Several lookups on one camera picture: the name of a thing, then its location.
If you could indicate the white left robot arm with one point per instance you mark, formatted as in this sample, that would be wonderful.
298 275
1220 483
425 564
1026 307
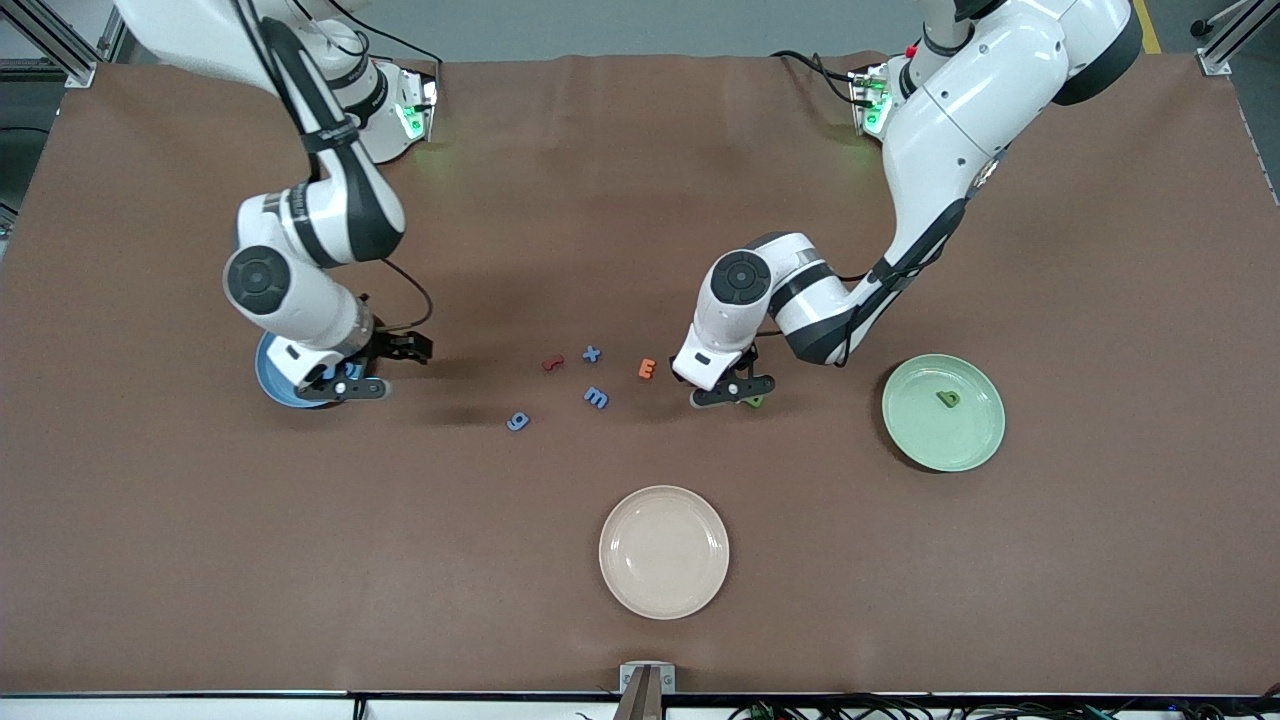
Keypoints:
950 130

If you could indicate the green foam letter B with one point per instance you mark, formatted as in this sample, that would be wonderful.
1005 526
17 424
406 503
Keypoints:
757 403

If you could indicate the blue round plate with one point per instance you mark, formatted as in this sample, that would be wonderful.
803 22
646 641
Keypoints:
275 385

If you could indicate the white table edge rail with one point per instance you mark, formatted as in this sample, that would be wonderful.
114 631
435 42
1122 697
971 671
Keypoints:
200 708

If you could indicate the beige round plate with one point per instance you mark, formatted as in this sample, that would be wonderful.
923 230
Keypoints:
664 552

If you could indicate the dark red foam letter I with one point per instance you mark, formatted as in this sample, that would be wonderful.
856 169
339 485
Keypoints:
553 364

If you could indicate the blue foam digit nine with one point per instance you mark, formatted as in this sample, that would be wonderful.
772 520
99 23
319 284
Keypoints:
512 426

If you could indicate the orange foam letter E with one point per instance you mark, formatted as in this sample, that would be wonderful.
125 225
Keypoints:
642 369

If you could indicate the grey metal camera mount bracket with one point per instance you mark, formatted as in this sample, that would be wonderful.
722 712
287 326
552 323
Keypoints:
630 680

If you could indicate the green foam letter D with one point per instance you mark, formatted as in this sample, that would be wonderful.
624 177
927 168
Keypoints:
941 397

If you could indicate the green round plate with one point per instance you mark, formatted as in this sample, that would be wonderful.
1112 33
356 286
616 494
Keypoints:
930 440

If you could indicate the aluminium frame profile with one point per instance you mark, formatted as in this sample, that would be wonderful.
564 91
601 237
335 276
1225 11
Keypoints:
1215 60
70 62

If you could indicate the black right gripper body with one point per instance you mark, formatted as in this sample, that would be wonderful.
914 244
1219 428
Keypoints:
388 345

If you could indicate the brown table cover cloth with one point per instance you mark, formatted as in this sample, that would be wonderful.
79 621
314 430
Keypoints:
200 550

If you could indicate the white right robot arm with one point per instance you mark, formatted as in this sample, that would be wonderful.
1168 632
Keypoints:
340 210

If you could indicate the blue foam letter m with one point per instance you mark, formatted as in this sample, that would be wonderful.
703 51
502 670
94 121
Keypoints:
596 398

